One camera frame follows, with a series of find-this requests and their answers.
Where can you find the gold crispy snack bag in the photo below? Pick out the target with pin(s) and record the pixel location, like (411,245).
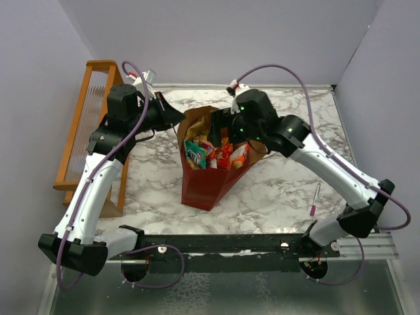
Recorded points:
(200,128)

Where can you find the red snack packet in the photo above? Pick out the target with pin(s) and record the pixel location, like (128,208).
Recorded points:
(220,157)

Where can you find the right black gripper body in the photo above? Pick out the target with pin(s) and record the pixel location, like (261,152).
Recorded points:
(237,126)

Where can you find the wooden rack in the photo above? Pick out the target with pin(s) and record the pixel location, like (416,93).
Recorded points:
(99,77)

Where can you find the red brown paper bag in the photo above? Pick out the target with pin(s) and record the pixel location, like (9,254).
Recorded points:
(204,188)

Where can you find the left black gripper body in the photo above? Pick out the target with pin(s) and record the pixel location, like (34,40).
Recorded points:
(152,118)

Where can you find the green marker pen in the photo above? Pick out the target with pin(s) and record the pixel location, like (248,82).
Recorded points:
(336,206)

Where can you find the green Fox's candy bag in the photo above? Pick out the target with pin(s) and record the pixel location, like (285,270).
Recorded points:
(195,155)

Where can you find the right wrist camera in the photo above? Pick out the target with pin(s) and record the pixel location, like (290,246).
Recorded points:
(235,89)

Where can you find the orange white snack packet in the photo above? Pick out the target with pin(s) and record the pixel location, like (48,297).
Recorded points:
(238,157)

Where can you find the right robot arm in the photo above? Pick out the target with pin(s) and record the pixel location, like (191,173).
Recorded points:
(253,117)

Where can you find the pink marker pen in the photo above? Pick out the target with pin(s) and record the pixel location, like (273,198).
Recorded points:
(315,199)

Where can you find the colourful Fox's fruits bag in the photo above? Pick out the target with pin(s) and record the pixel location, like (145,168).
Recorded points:
(204,144)

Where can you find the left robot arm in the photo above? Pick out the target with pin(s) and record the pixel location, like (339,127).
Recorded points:
(73,244)

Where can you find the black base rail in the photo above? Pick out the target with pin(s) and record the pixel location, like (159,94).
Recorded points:
(223,253)

